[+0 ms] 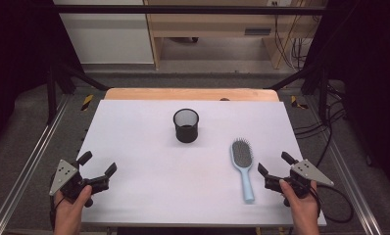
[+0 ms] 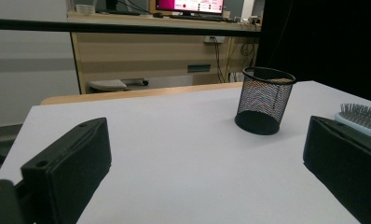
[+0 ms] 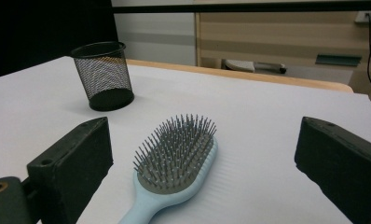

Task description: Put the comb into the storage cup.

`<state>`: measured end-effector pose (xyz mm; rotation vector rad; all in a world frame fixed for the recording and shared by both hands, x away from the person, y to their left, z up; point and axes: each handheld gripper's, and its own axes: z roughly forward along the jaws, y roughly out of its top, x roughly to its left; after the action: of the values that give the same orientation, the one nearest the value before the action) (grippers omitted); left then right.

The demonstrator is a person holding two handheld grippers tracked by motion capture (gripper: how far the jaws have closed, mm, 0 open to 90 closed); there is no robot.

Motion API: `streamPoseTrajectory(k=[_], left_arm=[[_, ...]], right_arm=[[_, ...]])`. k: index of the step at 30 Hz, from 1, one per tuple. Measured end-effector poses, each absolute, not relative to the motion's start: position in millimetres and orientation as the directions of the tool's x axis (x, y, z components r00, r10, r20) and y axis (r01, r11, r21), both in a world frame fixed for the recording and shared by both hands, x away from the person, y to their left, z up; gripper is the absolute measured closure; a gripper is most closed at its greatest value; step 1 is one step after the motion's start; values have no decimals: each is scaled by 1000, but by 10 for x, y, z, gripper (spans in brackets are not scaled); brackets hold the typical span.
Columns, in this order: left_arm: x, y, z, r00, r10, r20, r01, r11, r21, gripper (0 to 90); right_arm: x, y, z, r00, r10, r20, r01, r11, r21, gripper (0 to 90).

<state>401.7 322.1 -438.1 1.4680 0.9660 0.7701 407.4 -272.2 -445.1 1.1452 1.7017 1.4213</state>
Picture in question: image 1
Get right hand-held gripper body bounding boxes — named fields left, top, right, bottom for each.
left=265, top=159, right=335, bottom=208

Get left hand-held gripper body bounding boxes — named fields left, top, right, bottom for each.
left=49, top=159, right=111, bottom=209

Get light blue hairbrush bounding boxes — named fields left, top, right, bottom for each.
left=229, top=137, right=256, bottom=205

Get black mesh cup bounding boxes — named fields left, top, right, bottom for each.
left=172, top=108, right=200, bottom=144

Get person's left hand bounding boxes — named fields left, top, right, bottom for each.
left=54, top=184, right=93, bottom=229

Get person's right hand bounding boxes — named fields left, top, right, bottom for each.
left=278, top=178, right=321, bottom=229

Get yellow black hazard tape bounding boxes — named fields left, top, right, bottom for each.
left=80, top=94, right=95, bottom=112
left=290, top=95, right=309, bottom=111

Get white table board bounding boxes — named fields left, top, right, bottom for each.
left=70, top=99, right=328, bottom=228

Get wooden table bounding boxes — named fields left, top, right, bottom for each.
left=104, top=87, right=280, bottom=103

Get black curtain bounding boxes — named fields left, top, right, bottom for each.
left=0, top=0, right=83, bottom=150
left=305, top=0, right=390, bottom=197

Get white cabinet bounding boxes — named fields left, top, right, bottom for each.
left=53, top=0, right=155, bottom=65

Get light wooden desk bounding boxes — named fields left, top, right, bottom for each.
left=143, top=0, right=327, bottom=71

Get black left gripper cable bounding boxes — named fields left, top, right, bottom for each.
left=48, top=195, right=67, bottom=231

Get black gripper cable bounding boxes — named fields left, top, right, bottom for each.
left=48, top=195, right=67, bottom=231
left=309, top=184, right=355, bottom=225

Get aluminium rail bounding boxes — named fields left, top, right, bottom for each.
left=304, top=95, right=384, bottom=235
left=0, top=94, right=71, bottom=235

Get black floor cables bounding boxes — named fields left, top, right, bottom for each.
left=293, top=81, right=348, bottom=168

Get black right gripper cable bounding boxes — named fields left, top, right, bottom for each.
left=309, top=184, right=355, bottom=225

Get black frame brace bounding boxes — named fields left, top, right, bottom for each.
left=46, top=61, right=111, bottom=125
left=265, top=63, right=330, bottom=124

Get bundle of hanging cables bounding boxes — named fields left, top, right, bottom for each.
left=271, top=0, right=316, bottom=71

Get black horizontal frame bar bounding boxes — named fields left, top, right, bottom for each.
left=52, top=4, right=327, bottom=16

